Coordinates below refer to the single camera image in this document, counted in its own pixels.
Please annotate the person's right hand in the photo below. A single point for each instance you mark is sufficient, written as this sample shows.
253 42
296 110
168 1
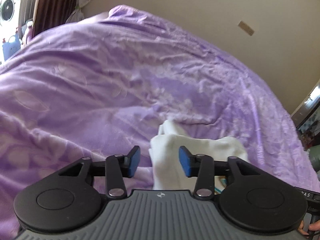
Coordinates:
314 227

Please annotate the blue detergent bottle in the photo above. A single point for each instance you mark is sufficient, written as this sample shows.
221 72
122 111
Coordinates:
11 46

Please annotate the wooden door frame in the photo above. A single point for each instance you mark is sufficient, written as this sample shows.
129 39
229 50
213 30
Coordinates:
307 107

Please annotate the brown striped curtain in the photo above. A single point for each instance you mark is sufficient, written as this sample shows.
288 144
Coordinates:
51 13

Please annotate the purple floral bed cover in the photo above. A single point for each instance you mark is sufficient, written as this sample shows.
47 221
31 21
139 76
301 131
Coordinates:
103 85

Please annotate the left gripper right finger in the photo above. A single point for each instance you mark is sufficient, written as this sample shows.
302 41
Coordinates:
201 167

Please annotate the beige wall switch plate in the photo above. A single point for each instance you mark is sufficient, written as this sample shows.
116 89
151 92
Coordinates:
246 28

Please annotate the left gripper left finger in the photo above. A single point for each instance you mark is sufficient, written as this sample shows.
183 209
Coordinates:
118 167

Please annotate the grey suitcase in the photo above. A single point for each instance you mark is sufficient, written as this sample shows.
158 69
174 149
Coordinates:
26 12

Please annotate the purple bottle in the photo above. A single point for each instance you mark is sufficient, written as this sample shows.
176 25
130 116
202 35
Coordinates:
29 32

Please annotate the white washing machine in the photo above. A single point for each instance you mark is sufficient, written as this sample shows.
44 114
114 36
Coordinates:
9 21

